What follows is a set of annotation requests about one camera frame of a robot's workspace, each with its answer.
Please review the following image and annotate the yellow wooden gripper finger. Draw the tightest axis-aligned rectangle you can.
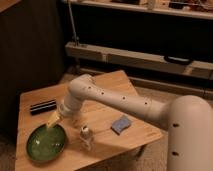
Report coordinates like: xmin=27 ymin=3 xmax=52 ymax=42
xmin=46 ymin=111 xmax=61 ymax=128

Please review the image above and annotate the green ceramic bowl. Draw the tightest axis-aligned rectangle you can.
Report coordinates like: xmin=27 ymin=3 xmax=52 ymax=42
xmin=26 ymin=124 xmax=67 ymax=163

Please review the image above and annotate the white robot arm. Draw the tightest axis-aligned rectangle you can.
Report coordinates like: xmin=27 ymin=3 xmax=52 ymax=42
xmin=47 ymin=74 xmax=213 ymax=171

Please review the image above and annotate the black striped box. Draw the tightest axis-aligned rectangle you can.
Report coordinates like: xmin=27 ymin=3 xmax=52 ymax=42
xmin=30 ymin=99 xmax=57 ymax=115

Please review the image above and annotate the small white patterned bottle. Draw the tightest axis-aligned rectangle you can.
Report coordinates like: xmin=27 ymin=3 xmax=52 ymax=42
xmin=80 ymin=126 xmax=94 ymax=151

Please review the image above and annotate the wooden folding table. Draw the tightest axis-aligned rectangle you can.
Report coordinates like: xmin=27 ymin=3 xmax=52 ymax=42
xmin=14 ymin=69 xmax=164 ymax=171

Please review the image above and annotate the blue sponge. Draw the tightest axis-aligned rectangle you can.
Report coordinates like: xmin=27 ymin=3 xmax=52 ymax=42
xmin=111 ymin=115 xmax=131 ymax=135

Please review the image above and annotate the long wooden shelf beam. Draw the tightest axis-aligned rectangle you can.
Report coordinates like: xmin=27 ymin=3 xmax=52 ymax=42
xmin=65 ymin=42 xmax=213 ymax=78

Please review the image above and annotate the metal vertical pole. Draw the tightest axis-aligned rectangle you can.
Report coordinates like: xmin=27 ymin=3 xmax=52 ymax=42
xmin=67 ymin=0 xmax=79 ymax=46

